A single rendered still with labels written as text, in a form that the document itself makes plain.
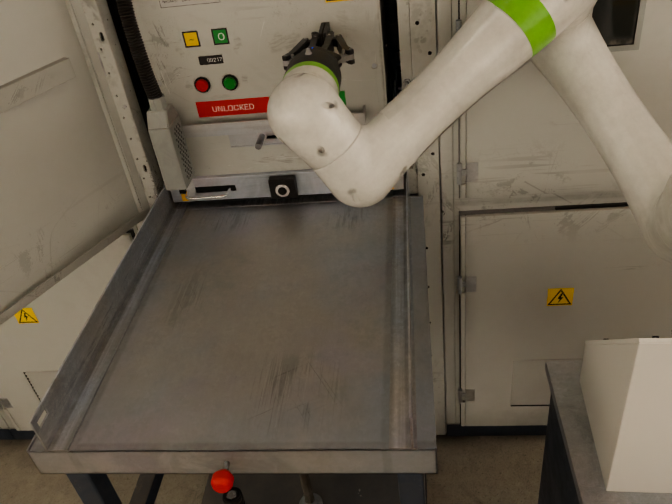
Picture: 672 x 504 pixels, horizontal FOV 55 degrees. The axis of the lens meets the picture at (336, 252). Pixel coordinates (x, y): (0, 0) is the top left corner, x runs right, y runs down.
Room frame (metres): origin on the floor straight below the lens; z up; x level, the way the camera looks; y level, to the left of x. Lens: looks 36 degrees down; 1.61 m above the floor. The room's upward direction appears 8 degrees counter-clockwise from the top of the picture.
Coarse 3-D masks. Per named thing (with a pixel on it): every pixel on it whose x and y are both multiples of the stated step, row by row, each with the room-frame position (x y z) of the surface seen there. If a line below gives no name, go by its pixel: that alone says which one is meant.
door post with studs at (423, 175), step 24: (408, 0) 1.24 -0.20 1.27; (432, 0) 1.23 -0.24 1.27; (408, 24) 1.24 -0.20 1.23; (432, 24) 1.23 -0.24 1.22; (408, 48) 1.24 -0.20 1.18; (432, 48) 1.23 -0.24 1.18; (408, 72) 1.24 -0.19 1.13; (432, 144) 1.23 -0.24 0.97; (432, 168) 1.23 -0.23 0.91; (432, 192) 1.23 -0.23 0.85; (432, 216) 1.23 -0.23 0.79; (432, 240) 1.23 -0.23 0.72; (432, 264) 1.23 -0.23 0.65; (432, 288) 1.23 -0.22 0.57; (432, 312) 1.23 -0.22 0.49; (432, 336) 1.23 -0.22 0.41; (432, 360) 1.23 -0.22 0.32
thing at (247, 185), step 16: (208, 176) 1.32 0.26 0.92; (224, 176) 1.31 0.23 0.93; (240, 176) 1.30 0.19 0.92; (256, 176) 1.29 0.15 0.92; (304, 176) 1.28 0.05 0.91; (176, 192) 1.33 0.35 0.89; (208, 192) 1.31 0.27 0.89; (224, 192) 1.31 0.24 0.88; (240, 192) 1.30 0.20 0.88; (256, 192) 1.29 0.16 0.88; (304, 192) 1.28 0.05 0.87; (320, 192) 1.27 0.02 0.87
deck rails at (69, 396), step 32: (160, 192) 1.29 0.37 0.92; (160, 224) 1.24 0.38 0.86; (128, 256) 1.07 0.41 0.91; (160, 256) 1.13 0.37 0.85; (128, 288) 1.03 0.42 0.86; (96, 320) 0.89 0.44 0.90; (128, 320) 0.94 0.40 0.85; (96, 352) 0.86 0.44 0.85; (64, 384) 0.75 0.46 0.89; (96, 384) 0.78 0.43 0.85; (32, 416) 0.67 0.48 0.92; (64, 416) 0.72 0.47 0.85; (64, 448) 0.65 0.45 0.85; (416, 448) 0.57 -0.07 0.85
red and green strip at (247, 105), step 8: (344, 96) 1.27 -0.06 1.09; (200, 104) 1.32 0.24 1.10; (208, 104) 1.32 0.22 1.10; (216, 104) 1.31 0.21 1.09; (224, 104) 1.31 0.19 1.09; (232, 104) 1.31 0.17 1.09; (240, 104) 1.30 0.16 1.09; (248, 104) 1.30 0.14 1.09; (256, 104) 1.30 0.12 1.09; (264, 104) 1.30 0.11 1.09; (200, 112) 1.32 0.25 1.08; (208, 112) 1.32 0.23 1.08; (216, 112) 1.31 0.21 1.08; (224, 112) 1.31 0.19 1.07; (232, 112) 1.31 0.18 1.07; (240, 112) 1.31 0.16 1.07; (248, 112) 1.30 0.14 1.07; (256, 112) 1.30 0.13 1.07; (264, 112) 1.30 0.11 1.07
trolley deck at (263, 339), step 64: (192, 256) 1.12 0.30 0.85; (256, 256) 1.09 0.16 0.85; (320, 256) 1.06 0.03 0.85; (384, 256) 1.03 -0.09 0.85; (192, 320) 0.91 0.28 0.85; (256, 320) 0.89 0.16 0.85; (320, 320) 0.86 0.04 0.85; (384, 320) 0.84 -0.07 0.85; (128, 384) 0.77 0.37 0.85; (192, 384) 0.75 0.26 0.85; (256, 384) 0.73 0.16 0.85; (320, 384) 0.71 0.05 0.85; (384, 384) 0.69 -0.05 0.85; (128, 448) 0.64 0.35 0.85; (192, 448) 0.62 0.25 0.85; (256, 448) 0.61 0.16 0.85; (320, 448) 0.59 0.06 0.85; (384, 448) 0.58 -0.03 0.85
